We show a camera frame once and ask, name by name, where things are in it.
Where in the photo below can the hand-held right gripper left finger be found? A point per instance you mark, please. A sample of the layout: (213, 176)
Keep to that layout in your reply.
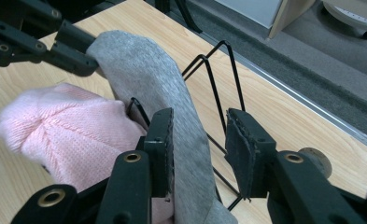
(161, 155)

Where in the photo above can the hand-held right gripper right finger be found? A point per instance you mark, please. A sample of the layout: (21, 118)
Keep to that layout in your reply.
(249, 155)

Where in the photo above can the pink knit beanie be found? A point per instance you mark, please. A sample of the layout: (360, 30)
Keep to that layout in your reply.
(72, 133)

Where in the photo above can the grey knit beanie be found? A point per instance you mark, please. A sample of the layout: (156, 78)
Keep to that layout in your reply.
(147, 74)

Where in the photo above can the grey round table grommet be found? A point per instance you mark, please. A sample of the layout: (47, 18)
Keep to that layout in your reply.
(319, 160)

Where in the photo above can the black metal stand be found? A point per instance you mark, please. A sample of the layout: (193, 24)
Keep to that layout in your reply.
(187, 15)

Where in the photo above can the light wooden desk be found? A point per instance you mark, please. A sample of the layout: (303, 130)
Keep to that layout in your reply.
(288, 15)

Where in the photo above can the white cabinet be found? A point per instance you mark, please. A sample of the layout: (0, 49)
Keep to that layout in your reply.
(252, 9)

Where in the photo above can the wheeled chair base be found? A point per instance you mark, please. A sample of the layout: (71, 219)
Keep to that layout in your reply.
(349, 17)

